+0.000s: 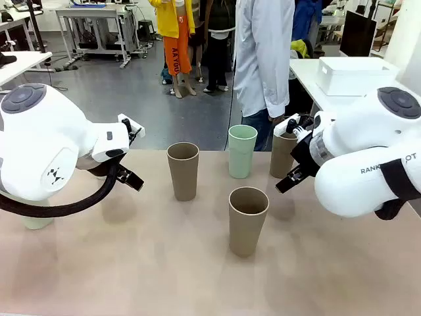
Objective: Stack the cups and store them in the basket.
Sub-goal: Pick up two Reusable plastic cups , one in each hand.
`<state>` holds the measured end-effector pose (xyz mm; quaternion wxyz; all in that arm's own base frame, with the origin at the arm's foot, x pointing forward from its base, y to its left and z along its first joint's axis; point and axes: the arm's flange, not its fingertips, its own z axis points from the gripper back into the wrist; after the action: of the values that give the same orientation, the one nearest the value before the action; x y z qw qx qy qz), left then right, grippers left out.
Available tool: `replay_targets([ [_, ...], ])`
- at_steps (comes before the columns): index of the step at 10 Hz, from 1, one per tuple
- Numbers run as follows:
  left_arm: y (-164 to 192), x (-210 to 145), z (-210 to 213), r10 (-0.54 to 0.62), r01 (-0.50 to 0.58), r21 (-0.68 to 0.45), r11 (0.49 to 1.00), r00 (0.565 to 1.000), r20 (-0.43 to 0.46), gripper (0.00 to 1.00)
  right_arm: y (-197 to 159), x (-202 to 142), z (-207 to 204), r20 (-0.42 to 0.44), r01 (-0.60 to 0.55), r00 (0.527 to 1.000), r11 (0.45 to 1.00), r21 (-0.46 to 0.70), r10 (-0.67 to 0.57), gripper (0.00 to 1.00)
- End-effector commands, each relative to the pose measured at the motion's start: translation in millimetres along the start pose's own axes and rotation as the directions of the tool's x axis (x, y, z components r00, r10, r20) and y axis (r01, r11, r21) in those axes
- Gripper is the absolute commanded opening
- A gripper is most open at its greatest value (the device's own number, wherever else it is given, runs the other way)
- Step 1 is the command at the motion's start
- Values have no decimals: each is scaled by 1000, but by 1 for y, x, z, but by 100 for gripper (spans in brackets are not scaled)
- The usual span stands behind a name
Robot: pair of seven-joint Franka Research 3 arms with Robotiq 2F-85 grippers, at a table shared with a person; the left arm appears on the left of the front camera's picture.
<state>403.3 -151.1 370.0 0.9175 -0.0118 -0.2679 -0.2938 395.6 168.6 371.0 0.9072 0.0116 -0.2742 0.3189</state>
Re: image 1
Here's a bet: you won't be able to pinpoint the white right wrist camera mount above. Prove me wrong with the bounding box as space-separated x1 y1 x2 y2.
273 113 302 136

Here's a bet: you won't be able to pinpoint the person yellow jacket orange trousers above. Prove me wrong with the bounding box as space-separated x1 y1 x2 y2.
147 0 197 99

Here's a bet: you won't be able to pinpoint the person in white shirt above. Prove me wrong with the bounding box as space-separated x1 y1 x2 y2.
234 0 296 152

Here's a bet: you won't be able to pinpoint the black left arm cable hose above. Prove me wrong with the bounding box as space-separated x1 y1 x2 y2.
0 161 121 219

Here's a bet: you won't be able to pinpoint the black object on white table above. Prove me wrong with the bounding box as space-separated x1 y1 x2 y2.
0 52 18 69

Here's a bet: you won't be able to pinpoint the black monitor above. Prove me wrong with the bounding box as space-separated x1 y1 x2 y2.
339 9 378 59

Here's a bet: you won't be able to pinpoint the tall pale green cup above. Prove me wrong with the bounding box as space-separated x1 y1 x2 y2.
228 124 258 180
22 214 55 230

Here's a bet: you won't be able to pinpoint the grey metal frame desk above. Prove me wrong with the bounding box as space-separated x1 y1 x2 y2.
55 5 147 69

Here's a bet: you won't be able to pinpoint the person's left forearm white sleeve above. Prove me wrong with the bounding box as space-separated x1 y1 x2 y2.
266 59 296 118

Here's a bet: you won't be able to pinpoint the person in black clothes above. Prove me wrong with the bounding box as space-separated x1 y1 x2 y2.
197 0 236 93

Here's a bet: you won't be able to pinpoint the yellow-green jacket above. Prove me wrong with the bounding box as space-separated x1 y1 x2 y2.
291 38 315 59

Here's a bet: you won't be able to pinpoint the white plastic basket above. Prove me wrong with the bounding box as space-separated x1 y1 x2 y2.
316 56 401 97

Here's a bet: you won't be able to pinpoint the person in blue jacket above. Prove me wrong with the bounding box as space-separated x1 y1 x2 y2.
291 0 325 43

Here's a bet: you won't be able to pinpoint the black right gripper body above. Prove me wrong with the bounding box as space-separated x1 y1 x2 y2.
289 136 322 177

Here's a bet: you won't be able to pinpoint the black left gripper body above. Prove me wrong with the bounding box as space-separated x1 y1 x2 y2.
80 153 128 179

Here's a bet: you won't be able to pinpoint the small white table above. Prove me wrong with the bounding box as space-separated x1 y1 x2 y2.
0 51 53 88

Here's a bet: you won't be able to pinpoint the black slanted pole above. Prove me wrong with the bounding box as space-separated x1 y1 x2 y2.
26 0 47 54

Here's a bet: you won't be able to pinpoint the tall brown cup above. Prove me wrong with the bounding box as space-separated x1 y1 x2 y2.
269 130 300 180
166 142 200 202
228 186 270 258

